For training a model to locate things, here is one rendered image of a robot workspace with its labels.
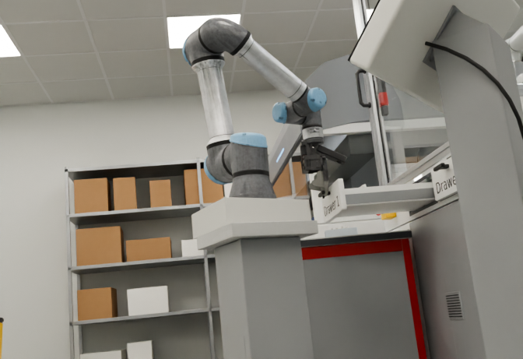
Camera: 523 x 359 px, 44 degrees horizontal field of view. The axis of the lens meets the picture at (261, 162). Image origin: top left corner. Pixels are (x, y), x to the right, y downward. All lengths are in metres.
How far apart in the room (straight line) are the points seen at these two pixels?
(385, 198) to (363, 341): 0.54
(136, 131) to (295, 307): 4.97
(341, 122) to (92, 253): 3.36
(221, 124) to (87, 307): 4.10
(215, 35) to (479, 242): 1.17
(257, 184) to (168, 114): 4.84
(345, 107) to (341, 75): 0.17
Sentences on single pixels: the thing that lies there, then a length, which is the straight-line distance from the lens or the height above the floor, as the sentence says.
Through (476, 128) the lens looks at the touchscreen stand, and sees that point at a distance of 1.34.
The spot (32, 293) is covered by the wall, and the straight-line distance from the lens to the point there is 6.60.
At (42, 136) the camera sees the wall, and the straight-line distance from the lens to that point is 6.85.
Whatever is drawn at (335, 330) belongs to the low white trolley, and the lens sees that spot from 2.43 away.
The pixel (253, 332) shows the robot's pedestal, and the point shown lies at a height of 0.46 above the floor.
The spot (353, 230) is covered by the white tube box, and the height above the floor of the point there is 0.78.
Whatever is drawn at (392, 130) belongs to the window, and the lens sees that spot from 2.74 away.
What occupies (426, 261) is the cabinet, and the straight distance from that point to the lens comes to 2.46.
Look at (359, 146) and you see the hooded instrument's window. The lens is 3.31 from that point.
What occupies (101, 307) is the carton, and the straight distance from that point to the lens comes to 6.03.
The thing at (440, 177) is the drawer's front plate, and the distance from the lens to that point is 2.23.
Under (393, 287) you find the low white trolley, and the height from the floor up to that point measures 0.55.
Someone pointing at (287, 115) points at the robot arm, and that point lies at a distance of 2.31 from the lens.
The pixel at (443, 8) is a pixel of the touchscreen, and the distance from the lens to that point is 1.40.
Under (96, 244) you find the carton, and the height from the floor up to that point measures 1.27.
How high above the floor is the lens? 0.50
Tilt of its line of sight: 13 degrees up
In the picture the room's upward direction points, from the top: 6 degrees counter-clockwise
